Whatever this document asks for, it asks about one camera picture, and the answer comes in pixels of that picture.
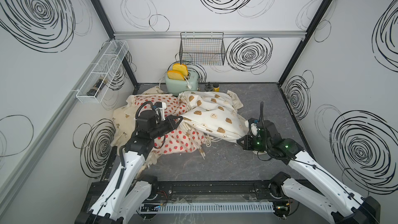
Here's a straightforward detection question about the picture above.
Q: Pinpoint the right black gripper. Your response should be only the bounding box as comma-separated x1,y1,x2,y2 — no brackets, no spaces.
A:
236,134,271,152

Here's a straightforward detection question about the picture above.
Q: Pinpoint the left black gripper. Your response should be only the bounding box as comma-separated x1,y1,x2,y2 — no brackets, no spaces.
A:
149,114,181,140

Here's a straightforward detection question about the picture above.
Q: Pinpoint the cream bear print pillow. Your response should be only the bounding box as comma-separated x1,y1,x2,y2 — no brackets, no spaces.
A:
178,91,249,143

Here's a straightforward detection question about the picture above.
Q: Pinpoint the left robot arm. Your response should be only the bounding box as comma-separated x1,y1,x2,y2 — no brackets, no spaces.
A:
75,107,183,224

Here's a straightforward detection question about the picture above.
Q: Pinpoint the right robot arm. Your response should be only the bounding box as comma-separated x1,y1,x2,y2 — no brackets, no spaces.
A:
237,118,381,224

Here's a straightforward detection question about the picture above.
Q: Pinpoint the mint green toaster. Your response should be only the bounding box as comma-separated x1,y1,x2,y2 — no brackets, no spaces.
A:
165,70,199,96

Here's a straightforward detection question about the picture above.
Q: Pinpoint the front yellow toast slice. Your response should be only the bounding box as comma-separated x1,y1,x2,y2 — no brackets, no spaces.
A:
167,70,186,81

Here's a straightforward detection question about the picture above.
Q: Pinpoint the yellow toast slice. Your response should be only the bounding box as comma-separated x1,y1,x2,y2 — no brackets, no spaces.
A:
172,63,189,77
167,70,186,81

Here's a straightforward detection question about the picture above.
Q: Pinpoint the dark item in shelf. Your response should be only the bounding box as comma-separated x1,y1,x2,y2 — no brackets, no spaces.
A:
86,78,107,96

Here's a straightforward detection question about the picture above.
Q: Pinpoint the rear yellow toast slice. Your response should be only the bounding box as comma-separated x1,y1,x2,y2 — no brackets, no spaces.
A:
172,63,189,77

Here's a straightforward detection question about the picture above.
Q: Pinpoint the yellow spice jar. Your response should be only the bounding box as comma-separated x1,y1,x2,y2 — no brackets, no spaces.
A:
212,83,220,92

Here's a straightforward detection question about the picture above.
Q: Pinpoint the black lid spice jar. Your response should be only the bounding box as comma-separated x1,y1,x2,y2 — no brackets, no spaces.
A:
204,83,214,92

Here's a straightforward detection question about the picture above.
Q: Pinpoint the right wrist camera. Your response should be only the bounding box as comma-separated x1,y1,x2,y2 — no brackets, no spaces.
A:
247,118,259,136

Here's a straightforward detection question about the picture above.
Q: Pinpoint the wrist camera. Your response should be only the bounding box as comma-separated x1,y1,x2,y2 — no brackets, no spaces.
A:
247,118,259,136
154,102,167,121

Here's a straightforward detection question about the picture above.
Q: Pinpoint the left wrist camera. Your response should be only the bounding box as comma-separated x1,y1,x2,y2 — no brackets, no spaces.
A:
154,102,167,121

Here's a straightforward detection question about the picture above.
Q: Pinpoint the white toaster power cord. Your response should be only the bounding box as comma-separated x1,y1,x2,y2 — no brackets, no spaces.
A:
158,76,193,94

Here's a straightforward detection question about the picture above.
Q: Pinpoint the white wire wall shelf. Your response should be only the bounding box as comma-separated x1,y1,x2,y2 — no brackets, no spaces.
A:
76,39,129,103

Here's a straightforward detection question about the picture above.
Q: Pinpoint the white slotted cable duct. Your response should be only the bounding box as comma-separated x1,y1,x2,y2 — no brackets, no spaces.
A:
138,202,275,214

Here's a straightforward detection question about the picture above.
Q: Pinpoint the black wire basket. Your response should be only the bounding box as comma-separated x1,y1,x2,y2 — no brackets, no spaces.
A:
179,32,226,66

